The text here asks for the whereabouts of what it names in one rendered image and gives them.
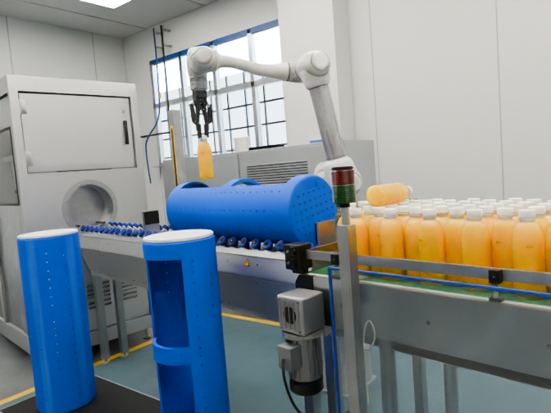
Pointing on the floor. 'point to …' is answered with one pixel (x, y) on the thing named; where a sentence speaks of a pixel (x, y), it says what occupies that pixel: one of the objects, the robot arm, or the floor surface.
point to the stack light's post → (352, 318)
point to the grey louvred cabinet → (275, 165)
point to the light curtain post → (177, 147)
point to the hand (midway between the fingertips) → (202, 131)
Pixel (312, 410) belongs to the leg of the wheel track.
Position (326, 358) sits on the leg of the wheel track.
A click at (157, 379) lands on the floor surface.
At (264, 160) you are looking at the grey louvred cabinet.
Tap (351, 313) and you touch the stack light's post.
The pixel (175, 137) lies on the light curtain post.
